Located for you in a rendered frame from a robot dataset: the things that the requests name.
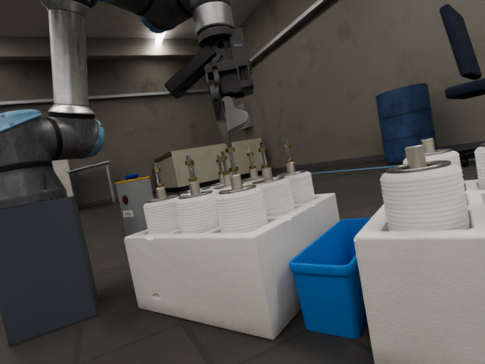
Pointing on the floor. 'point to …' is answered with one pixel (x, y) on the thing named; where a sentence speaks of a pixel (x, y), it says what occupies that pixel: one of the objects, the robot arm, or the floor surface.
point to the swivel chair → (459, 39)
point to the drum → (404, 120)
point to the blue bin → (331, 282)
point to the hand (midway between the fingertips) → (225, 141)
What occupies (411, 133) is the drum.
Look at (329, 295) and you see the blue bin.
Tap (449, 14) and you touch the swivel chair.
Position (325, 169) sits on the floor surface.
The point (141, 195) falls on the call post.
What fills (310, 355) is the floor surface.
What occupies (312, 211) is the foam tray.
